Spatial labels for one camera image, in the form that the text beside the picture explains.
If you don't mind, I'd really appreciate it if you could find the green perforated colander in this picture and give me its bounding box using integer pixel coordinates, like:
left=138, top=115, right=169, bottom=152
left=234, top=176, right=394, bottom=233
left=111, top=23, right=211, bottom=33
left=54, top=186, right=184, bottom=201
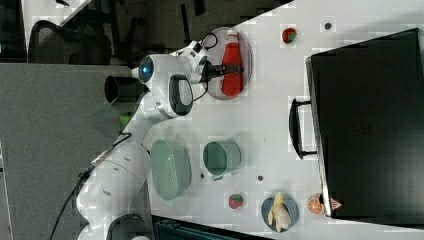
left=150, top=140, right=191, bottom=201

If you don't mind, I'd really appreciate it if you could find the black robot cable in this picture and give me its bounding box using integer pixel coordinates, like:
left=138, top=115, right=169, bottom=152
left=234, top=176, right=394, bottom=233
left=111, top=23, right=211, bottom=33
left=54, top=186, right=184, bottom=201
left=49, top=131, right=133, bottom=240

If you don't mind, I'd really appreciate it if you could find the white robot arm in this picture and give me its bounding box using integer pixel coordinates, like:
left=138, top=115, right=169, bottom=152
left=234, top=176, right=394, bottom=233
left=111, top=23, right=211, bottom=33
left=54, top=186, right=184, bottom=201
left=76, top=41, right=244, bottom=240

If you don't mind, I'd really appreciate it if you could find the green toy lime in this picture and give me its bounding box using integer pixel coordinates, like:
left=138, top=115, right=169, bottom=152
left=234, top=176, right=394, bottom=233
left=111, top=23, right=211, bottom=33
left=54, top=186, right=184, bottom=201
left=119, top=114, right=132, bottom=127

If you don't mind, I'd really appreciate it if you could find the grey round plate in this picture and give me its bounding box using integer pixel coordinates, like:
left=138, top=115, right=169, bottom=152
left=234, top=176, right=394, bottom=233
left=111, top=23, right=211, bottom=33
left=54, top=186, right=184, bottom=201
left=201, top=27, right=252, bottom=100

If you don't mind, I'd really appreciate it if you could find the black cup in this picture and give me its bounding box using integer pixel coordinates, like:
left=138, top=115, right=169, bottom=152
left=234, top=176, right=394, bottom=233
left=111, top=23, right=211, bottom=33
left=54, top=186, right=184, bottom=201
left=104, top=76, right=149, bottom=103

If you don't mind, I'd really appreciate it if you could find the toy orange slice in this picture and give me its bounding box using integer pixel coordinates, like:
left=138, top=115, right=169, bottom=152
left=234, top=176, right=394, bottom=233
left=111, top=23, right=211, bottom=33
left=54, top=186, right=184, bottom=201
left=307, top=197, right=324, bottom=215

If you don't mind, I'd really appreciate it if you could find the peeled toy banana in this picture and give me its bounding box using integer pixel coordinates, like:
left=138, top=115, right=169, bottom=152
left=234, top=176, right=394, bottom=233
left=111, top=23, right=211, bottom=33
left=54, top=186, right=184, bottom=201
left=268, top=192, right=292, bottom=232

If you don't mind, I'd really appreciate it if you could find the red plush ketchup bottle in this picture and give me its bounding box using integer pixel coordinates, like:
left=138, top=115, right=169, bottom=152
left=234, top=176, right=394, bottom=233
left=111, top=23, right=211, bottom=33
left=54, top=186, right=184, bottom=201
left=221, top=29, right=243, bottom=97

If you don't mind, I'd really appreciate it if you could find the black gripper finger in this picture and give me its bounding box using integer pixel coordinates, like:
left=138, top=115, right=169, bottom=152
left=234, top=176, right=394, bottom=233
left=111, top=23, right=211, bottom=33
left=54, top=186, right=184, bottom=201
left=223, top=64, right=244, bottom=74

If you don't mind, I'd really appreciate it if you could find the black office chair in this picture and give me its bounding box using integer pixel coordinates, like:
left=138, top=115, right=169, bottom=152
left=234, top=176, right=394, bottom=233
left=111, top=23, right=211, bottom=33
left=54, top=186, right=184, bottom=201
left=27, top=20, right=112, bottom=65

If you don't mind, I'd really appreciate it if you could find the blue bowl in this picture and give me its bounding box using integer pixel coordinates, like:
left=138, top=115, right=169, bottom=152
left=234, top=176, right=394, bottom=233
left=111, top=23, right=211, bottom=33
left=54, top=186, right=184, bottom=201
left=261, top=192, right=299, bottom=233

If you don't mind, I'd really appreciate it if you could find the green mug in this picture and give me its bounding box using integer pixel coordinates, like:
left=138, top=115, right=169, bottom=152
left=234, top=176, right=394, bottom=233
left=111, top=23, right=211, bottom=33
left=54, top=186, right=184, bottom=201
left=203, top=139, right=241, bottom=181

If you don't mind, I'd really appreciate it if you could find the silver black toaster oven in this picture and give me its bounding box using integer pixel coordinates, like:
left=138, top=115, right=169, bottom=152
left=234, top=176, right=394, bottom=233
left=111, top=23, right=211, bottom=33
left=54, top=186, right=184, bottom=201
left=289, top=28, right=424, bottom=229

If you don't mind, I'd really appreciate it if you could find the red toy strawberry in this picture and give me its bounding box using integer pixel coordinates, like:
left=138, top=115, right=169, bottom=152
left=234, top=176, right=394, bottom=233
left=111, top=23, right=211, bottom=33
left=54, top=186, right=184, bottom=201
left=282, top=28, right=297, bottom=44
left=228, top=194, right=244, bottom=209

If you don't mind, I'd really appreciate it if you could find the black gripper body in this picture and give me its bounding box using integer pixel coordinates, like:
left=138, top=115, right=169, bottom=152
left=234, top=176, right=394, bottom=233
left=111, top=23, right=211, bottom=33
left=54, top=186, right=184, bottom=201
left=201, top=61, right=224, bottom=82

